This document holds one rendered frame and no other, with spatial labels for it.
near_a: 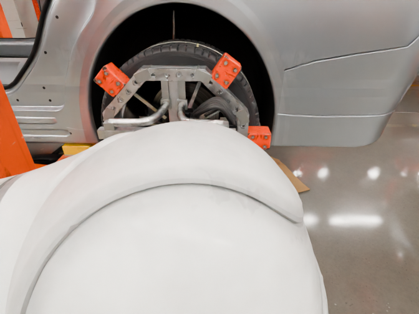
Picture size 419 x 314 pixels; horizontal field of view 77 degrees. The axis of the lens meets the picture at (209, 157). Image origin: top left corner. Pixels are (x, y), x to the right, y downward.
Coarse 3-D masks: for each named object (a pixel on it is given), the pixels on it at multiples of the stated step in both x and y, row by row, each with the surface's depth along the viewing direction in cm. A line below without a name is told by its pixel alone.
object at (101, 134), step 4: (100, 128) 80; (120, 128) 80; (124, 128) 80; (128, 128) 80; (132, 128) 80; (136, 128) 80; (140, 128) 80; (232, 128) 80; (100, 132) 79; (104, 132) 79; (108, 132) 79; (112, 132) 79; (116, 132) 79; (120, 132) 79; (124, 132) 79; (100, 136) 80; (104, 136) 80; (108, 136) 80
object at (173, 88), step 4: (168, 84) 91; (172, 84) 91; (176, 84) 91; (172, 88) 91; (176, 88) 91; (172, 92) 92; (176, 92) 92; (172, 96) 93; (176, 96) 93; (172, 100) 94; (176, 100) 94; (172, 104) 94; (176, 104) 94; (172, 108) 95; (176, 108) 95; (172, 112) 96; (176, 112) 96; (172, 116) 97; (176, 116) 97; (172, 120) 98; (176, 120) 97
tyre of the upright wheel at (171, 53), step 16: (160, 48) 93; (176, 48) 92; (192, 48) 93; (208, 48) 101; (128, 64) 96; (144, 64) 95; (160, 64) 95; (176, 64) 95; (192, 64) 95; (208, 64) 94; (240, 80) 98; (240, 96) 100; (256, 112) 104
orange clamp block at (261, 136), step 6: (252, 126) 104; (258, 126) 104; (264, 126) 104; (252, 132) 100; (258, 132) 100; (264, 132) 100; (270, 132) 100; (252, 138) 100; (258, 138) 100; (264, 138) 100; (270, 138) 100; (258, 144) 101; (264, 144) 101
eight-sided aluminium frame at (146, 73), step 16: (144, 80) 89; (160, 80) 90; (176, 80) 89; (192, 80) 89; (208, 80) 89; (128, 96) 93; (224, 96) 92; (112, 112) 96; (240, 112) 94; (240, 128) 98
